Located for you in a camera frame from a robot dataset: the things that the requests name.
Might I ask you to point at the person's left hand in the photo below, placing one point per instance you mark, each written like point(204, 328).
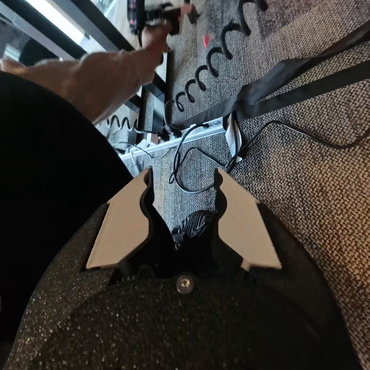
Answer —
point(157, 40)

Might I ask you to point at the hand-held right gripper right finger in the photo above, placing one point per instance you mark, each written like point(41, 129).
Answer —
point(245, 228)

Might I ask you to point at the small red floor scrap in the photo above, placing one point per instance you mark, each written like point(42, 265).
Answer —
point(207, 41)

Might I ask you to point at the long power strip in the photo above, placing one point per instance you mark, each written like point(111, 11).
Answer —
point(196, 132)

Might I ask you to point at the person's leg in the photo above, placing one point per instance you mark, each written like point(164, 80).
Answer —
point(46, 191)

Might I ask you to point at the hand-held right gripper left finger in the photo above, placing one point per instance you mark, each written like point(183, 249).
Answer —
point(121, 228)

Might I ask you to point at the wooden work table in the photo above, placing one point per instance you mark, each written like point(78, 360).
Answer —
point(153, 110)

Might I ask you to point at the person's black shoe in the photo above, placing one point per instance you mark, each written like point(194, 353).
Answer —
point(193, 225)

